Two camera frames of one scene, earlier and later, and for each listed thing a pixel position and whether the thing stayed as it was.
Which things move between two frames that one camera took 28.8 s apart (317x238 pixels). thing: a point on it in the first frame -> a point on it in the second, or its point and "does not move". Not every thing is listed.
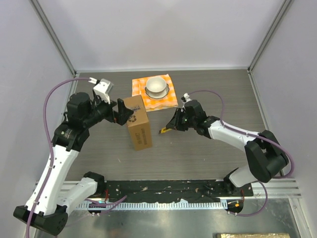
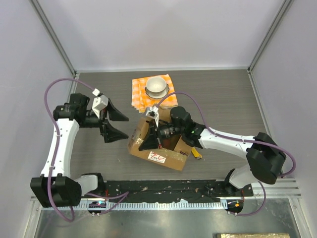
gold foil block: (253, 235) does not move
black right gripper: (174, 123) -> (152, 141)
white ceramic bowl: (156, 85) does not move
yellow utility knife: (164, 130) -> (196, 154)
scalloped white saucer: (157, 95) does not move
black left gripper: (120, 117) -> (107, 130)
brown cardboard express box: (138, 124) -> (174, 155)
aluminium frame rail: (54, 37) does not move
